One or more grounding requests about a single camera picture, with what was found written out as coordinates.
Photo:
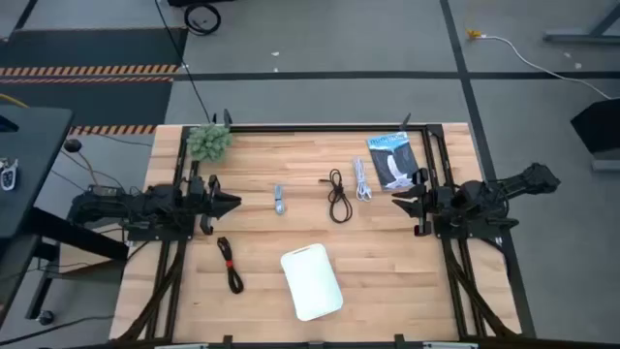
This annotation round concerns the black box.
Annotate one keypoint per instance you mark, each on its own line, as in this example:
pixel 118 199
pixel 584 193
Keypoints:
pixel 598 126

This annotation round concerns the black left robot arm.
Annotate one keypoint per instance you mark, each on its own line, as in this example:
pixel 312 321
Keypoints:
pixel 160 203

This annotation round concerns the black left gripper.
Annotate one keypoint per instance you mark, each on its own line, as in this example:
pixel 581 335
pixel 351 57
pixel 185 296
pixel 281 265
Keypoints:
pixel 211 203

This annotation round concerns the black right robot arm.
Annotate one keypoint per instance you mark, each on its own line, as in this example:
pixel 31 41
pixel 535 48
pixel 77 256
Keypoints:
pixel 474 199

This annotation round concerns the black hazard-striped floor mat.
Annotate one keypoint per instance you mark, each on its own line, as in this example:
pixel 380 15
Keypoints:
pixel 87 48

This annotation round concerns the white plastic bin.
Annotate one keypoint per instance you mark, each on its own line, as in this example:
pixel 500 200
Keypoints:
pixel 312 283

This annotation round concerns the black caster wheel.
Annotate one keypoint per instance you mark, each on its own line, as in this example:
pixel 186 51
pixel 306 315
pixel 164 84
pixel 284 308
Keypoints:
pixel 46 317

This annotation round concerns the grey metal table leg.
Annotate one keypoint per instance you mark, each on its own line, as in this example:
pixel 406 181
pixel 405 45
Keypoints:
pixel 581 36

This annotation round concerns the yellow plug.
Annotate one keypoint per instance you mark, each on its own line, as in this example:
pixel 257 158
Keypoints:
pixel 473 33

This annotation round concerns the waterfall cover booklet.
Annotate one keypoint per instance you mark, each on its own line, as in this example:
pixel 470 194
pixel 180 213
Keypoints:
pixel 393 162

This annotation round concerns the white key fob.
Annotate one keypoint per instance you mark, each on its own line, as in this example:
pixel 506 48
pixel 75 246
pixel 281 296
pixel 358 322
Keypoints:
pixel 8 175

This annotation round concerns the black round knob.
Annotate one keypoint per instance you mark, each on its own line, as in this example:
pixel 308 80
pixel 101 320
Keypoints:
pixel 72 145

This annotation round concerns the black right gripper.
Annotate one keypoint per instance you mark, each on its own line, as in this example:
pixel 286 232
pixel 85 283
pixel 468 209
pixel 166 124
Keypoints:
pixel 423 203

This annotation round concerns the green potted plant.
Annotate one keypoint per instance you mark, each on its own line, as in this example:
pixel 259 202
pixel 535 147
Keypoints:
pixel 209 143

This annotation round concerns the black desk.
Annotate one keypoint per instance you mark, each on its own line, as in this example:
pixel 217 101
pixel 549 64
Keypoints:
pixel 29 160

